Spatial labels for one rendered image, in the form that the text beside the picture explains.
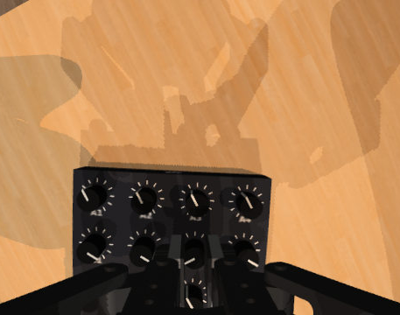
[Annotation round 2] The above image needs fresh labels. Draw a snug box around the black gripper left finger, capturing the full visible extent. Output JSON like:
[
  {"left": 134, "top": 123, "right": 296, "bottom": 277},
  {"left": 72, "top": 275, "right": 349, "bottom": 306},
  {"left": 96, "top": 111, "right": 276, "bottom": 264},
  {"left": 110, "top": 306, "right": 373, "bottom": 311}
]
[{"left": 0, "top": 234, "right": 185, "bottom": 315}]

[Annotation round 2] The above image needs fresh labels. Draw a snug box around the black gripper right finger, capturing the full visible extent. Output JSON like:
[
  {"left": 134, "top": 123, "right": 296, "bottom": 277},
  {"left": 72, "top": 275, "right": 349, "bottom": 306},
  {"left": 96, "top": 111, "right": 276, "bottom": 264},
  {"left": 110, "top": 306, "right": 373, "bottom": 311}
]
[{"left": 204, "top": 234, "right": 400, "bottom": 315}]

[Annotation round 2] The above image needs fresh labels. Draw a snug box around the black knob box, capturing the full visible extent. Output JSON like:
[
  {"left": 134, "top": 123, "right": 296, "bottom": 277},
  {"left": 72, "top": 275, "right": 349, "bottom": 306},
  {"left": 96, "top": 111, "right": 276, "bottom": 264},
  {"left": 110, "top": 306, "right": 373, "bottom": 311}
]
[{"left": 73, "top": 166, "right": 272, "bottom": 309}]

